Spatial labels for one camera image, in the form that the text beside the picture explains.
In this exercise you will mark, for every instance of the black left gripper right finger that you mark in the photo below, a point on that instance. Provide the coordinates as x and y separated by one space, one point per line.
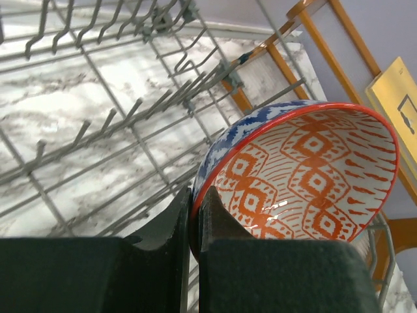
239 273

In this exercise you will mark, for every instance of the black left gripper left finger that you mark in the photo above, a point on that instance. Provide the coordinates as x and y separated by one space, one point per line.
147 271

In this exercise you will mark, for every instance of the red patterned bowl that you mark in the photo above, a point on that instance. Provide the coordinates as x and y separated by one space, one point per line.
302 169

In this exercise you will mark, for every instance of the wooden dish drying rack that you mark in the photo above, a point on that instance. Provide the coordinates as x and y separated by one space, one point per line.
346 69

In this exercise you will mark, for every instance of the yellow paper sheet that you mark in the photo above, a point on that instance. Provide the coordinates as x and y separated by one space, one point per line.
393 93

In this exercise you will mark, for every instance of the grey wire dish rack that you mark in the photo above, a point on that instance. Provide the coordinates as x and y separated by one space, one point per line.
107 110

